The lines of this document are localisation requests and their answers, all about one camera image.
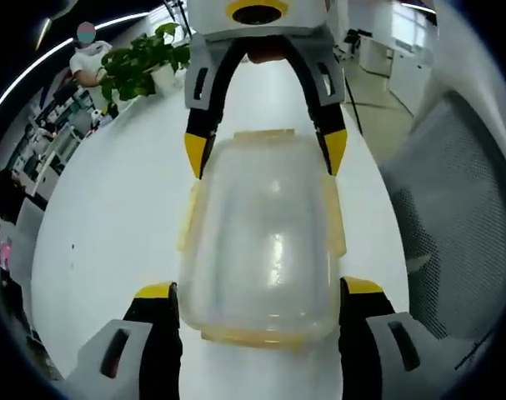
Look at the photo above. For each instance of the white office cabinet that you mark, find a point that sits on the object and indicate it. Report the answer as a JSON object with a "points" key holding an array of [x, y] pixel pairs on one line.
{"points": [[404, 62]]}

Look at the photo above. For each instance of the grey mesh office chair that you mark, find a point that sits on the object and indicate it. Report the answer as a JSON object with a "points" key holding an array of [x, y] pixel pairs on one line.
{"points": [[457, 216]]}

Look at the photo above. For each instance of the person's right hand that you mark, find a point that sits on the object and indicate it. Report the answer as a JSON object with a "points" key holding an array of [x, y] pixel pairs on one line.
{"points": [[266, 55]]}

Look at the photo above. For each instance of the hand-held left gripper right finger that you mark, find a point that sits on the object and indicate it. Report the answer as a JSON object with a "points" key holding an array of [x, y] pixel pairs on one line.
{"points": [[386, 346]]}

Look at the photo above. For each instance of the green potted plant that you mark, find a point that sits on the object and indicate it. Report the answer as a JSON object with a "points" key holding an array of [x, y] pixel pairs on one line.
{"points": [[142, 62]]}

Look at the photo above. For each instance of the white shelving rack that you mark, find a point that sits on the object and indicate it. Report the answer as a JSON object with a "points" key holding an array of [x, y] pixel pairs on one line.
{"points": [[52, 146]]}

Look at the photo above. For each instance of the clear plastic food container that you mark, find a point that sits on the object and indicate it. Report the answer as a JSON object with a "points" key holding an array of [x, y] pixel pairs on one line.
{"points": [[259, 237]]}

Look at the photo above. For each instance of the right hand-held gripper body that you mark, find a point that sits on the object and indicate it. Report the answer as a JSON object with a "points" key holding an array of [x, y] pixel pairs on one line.
{"points": [[257, 14]]}

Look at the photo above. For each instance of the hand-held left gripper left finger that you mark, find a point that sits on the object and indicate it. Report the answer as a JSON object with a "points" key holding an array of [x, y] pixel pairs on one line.
{"points": [[123, 346]]}

